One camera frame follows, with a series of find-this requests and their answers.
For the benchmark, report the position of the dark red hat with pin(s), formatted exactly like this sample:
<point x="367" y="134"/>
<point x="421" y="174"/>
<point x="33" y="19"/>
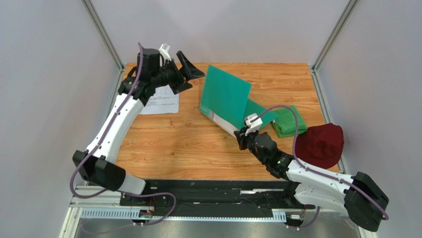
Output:
<point x="321" y="145"/>

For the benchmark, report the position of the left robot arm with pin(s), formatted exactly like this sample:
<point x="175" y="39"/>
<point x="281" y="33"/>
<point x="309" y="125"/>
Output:
<point x="154" y="69"/>

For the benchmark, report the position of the aluminium frame post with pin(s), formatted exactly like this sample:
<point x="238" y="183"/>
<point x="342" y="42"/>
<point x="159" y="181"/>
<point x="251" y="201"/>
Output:
<point x="340" y="24"/>
<point x="96" y="20"/>

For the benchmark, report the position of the right aluminium frame post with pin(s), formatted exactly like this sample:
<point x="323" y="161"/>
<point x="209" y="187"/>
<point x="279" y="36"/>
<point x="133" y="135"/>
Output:
<point x="340" y="24"/>

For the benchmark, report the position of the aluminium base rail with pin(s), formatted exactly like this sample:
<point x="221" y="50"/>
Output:
<point x="107" y="205"/>

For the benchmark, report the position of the left aluminium frame post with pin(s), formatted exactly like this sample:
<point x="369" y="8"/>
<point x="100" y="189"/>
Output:
<point x="96" y="20"/>

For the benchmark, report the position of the green file folder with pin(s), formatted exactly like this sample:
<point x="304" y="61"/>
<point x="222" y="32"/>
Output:
<point x="225" y="100"/>

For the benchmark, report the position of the printed paper sheet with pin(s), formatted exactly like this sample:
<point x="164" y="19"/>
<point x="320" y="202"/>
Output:
<point x="164" y="101"/>

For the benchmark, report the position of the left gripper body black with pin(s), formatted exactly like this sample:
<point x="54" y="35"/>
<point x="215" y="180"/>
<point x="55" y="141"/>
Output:
<point x="170" y="76"/>

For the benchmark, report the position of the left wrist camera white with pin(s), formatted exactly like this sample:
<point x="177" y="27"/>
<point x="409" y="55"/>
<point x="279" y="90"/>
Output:
<point x="164" y="51"/>

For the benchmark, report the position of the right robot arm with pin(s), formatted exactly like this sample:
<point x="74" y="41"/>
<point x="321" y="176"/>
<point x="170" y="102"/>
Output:
<point x="358" y="196"/>

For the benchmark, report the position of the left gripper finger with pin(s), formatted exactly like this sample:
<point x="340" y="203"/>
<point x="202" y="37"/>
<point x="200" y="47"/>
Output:
<point x="177" y="89"/>
<point x="188" y="70"/>

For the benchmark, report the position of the green folded cloth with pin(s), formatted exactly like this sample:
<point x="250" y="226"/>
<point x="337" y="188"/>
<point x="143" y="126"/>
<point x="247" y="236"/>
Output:
<point x="285" y="123"/>

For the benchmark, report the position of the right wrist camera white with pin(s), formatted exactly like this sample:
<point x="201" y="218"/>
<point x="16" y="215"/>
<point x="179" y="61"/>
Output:
<point x="252" y="123"/>

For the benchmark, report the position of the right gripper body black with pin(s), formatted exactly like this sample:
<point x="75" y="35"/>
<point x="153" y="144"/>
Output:
<point x="242" y="139"/>

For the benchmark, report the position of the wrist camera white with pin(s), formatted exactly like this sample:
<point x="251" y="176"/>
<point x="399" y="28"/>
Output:
<point x="252" y="123"/>
<point x="164" y="51"/>

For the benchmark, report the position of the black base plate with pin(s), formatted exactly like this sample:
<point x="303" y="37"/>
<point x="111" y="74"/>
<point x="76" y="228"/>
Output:
<point x="217" y="198"/>

